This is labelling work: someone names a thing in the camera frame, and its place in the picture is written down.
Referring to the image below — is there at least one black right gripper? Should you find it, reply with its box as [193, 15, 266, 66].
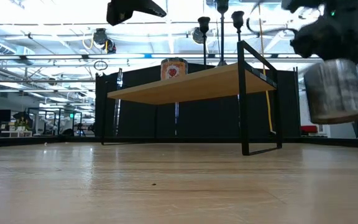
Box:
[290, 0, 358, 62]

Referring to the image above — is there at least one grey candle glass jar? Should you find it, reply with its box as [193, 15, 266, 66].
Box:
[303, 58, 358, 126]

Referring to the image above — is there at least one orange candle glass jar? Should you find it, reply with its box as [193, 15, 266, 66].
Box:
[160, 57, 189, 81]

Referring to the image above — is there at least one red seat cushion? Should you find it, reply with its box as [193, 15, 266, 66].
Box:
[300, 125, 319, 135]

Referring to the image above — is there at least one black partition screen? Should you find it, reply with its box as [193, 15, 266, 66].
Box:
[94, 61, 301, 139]

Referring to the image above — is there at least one distant potted plant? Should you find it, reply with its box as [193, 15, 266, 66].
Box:
[12, 111, 33, 132]

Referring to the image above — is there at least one low white shelf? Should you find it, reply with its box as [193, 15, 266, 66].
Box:
[0, 130, 34, 138]

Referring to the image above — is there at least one hanging black cable loop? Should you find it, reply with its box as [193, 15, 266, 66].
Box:
[93, 60, 109, 72]

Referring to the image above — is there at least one wooden shelf riser black frame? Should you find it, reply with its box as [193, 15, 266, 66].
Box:
[100, 40, 283, 156]

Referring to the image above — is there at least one distant black rig frame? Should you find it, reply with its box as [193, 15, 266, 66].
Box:
[26, 107, 84, 137]

